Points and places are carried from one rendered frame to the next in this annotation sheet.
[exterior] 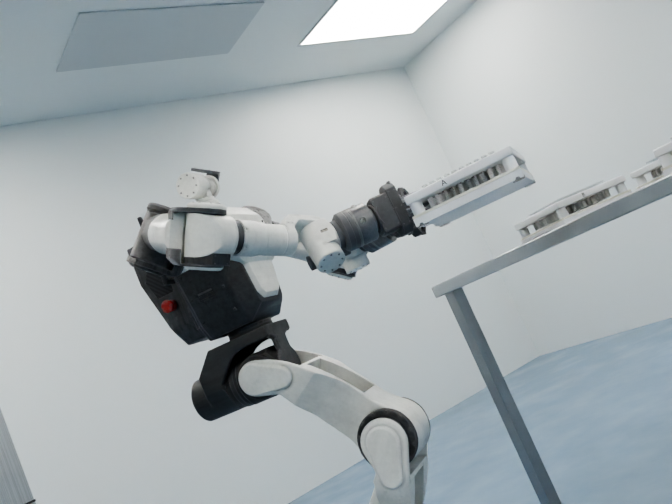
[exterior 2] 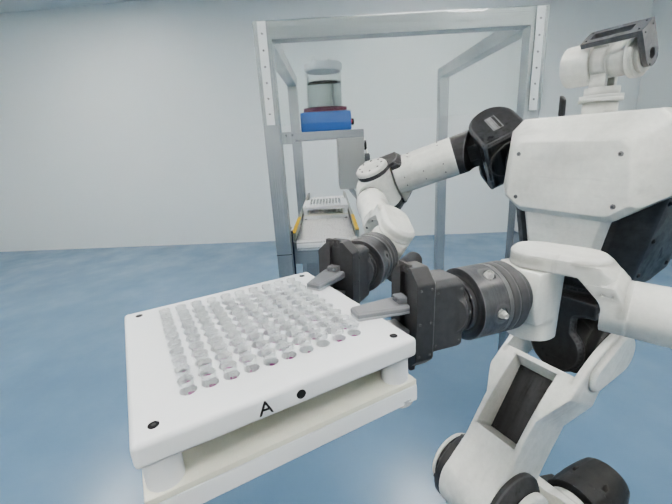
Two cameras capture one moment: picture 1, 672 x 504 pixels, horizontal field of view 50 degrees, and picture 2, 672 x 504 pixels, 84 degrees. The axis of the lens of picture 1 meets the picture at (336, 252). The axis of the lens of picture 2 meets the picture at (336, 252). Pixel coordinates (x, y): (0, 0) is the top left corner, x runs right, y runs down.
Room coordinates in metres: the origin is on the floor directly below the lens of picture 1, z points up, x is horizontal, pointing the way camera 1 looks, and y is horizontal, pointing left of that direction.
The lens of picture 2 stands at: (1.90, -0.55, 1.23)
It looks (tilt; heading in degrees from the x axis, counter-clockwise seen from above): 16 degrees down; 131
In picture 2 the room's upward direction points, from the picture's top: 3 degrees counter-clockwise
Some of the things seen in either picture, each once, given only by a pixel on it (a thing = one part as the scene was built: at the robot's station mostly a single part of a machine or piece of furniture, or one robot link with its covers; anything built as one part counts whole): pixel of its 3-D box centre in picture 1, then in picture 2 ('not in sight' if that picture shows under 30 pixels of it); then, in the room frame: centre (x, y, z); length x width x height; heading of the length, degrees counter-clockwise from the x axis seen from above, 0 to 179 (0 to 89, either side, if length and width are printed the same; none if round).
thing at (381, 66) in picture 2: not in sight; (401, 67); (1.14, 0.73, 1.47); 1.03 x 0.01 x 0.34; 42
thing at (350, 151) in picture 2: not in sight; (350, 162); (0.88, 0.73, 1.14); 0.22 x 0.11 x 0.20; 132
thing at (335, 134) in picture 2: not in sight; (317, 137); (0.65, 0.79, 1.25); 0.62 x 0.38 x 0.04; 132
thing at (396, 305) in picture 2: not in sight; (379, 305); (1.69, -0.24, 1.05); 0.06 x 0.03 x 0.02; 62
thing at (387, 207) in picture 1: (376, 217); (352, 269); (1.55, -0.11, 1.03); 0.12 x 0.10 x 0.13; 102
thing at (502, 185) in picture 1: (476, 198); (259, 371); (1.59, -0.33, 0.99); 0.24 x 0.24 x 0.02; 70
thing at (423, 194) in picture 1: (467, 179); (254, 333); (1.59, -0.34, 1.03); 0.25 x 0.24 x 0.02; 160
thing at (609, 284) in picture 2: not in sight; (564, 285); (1.83, -0.03, 1.04); 0.13 x 0.07 x 0.09; 178
